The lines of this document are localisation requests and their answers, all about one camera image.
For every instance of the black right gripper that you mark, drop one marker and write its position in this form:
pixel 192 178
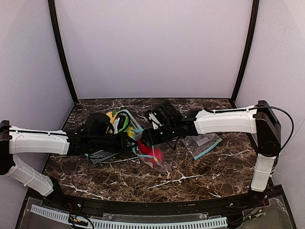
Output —
pixel 147 137

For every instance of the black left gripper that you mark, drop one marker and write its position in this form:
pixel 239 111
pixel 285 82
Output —
pixel 124 140

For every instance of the red apple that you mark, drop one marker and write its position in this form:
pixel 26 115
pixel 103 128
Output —
pixel 157 157
pixel 143 148

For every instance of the clear zip top bag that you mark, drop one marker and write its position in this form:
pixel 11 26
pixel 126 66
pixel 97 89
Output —
pixel 151 156

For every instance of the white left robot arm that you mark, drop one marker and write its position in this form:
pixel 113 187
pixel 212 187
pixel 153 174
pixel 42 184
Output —
pixel 97 133

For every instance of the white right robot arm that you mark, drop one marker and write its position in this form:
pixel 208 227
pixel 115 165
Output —
pixel 260 119

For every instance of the yellow lemon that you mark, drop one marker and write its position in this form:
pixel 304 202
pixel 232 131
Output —
pixel 130 132

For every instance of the blue plastic basket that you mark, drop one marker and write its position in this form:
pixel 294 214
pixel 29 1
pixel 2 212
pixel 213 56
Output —
pixel 101 155

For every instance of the yellow pear with leaf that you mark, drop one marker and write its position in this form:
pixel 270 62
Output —
pixel 112 114

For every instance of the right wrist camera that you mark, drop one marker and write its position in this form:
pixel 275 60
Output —
pixel 151 117

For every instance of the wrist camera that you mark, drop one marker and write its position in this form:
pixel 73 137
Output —
pixel 151 117
pixel 115 123

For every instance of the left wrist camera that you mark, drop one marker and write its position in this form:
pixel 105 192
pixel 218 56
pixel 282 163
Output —
pixel 115 123

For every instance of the black front rail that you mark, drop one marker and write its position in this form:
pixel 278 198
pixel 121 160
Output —
pixel 217 206

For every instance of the white slotted cable duct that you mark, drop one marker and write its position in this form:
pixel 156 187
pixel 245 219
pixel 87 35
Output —
pixel 116 221

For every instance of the right black frame post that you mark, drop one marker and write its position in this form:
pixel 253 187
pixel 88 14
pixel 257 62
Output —
pixel 246 53

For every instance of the black frame post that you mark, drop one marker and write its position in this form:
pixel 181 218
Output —
pixel 246 53
pixel 60 50

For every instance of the left black frame post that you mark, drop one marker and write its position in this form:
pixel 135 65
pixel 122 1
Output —
pixel 60 50

